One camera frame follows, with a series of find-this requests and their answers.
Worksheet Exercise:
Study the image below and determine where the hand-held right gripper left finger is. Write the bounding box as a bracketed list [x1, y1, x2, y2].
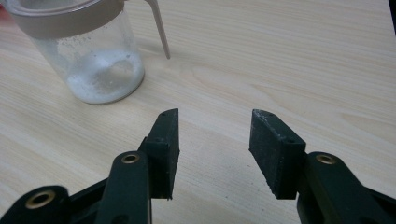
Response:
[94, 107, 181, 224]

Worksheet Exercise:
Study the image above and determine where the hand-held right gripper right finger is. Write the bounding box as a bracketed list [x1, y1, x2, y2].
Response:
[248, 108, 379, 224]

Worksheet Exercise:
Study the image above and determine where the clear jar with beige lid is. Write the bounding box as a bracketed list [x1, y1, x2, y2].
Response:
[0, 0, 172, 105]

